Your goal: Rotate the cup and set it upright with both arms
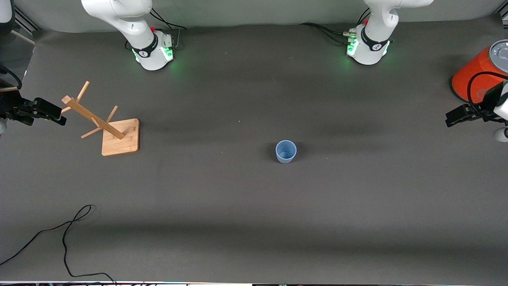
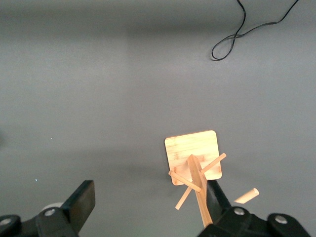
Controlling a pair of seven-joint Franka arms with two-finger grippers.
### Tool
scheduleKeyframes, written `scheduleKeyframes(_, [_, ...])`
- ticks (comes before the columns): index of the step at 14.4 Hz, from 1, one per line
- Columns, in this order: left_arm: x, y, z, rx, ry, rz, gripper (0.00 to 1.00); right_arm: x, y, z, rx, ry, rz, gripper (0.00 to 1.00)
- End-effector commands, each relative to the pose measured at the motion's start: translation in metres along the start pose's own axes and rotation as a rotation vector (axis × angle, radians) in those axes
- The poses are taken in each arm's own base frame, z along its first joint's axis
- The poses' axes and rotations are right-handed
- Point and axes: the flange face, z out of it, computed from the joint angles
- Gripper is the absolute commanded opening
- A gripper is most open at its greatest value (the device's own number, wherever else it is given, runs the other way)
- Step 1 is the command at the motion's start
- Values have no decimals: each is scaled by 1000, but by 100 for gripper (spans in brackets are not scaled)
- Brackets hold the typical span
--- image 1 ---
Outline black arm base cables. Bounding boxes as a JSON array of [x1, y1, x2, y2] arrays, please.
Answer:
[[139, 5, 189, 31], [299, 8, 370, 45]]

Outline thin black loose cable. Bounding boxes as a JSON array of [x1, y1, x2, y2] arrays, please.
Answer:
[[0, 205, 118, 286]]

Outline black left arm base cables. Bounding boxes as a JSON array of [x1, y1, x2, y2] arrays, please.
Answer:
[[299, 8, 370, 45]]

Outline black right arm base cables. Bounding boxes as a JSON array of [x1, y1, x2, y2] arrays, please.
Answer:
[[139, 5, 189, 31]]

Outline wooden mug tree rack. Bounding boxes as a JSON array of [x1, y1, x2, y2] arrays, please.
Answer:
[[44, 81, 140, 157]]

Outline orange cylinder with grey lid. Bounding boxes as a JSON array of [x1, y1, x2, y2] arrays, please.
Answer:
[[452, 40, 508, 102]]

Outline aluminium frame rail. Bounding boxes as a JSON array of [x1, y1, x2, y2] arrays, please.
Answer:
[[10, 6, 41, 45]]

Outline light blue plastic cup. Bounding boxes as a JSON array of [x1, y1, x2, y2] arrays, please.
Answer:
[[275, 140, 297, 164]]

